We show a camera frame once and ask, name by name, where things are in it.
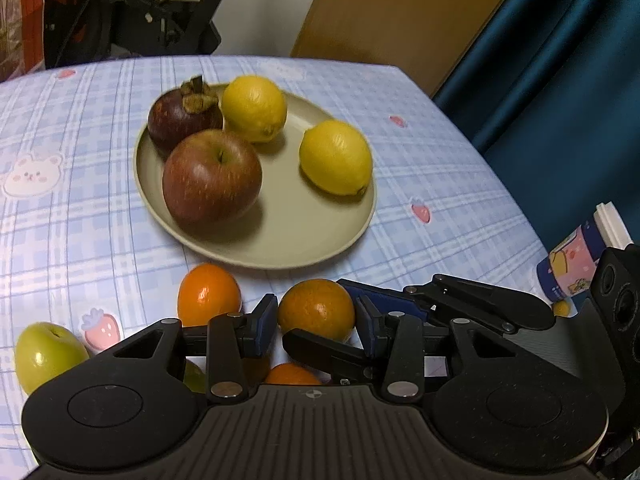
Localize dark purple mangosteen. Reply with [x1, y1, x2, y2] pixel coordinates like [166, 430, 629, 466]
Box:
[147, 75, 224, 158]

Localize teal curtain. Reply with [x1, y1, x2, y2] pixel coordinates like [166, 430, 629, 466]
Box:
[432, 0, 640, 253]

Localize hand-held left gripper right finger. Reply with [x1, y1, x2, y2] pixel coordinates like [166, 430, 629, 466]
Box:
[356, 295, 526, 402]

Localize beige round plate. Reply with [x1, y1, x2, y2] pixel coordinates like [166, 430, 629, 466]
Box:
[133, 82, 377, 270]

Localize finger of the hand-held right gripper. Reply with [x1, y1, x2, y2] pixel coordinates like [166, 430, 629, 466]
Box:
[337, 274, 555, 333]
[282, 328, 388, 386]

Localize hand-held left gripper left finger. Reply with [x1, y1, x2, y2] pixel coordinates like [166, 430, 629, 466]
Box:
[102, 294, 278, 402]

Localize black exercise bike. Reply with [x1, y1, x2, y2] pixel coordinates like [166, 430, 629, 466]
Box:
[42, 0, 261, 68]

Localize small orange tangerine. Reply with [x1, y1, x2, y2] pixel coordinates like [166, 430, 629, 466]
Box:
[264, 363, 323, 386]
[177, 263, 243, 328]

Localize yellow lemon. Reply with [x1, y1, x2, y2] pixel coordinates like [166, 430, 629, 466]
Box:
[299, 120, 374, 197]
[221, 75, 288, 143]

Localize blue plaid tablecloth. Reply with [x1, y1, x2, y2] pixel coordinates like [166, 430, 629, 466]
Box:
[0, 55, 551, 480]

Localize brown wooden door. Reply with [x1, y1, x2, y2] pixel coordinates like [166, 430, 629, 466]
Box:
[290, 0, 533, 96]

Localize bright green apple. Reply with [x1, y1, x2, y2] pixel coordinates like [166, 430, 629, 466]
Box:
[182, 360, 208, 393]

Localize cartoon printed cup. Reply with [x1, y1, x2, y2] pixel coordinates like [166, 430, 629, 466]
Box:
[536, 201, 632, 303]

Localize dark speckled orange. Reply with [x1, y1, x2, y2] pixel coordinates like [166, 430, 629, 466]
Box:
[277, 278, 357, 343]

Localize red apple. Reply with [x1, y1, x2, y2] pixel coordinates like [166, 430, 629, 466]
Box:
[162, 129, 263, 226]

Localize yellow-green apple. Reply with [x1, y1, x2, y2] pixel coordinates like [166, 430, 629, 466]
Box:
[14, 322, 91, 396]

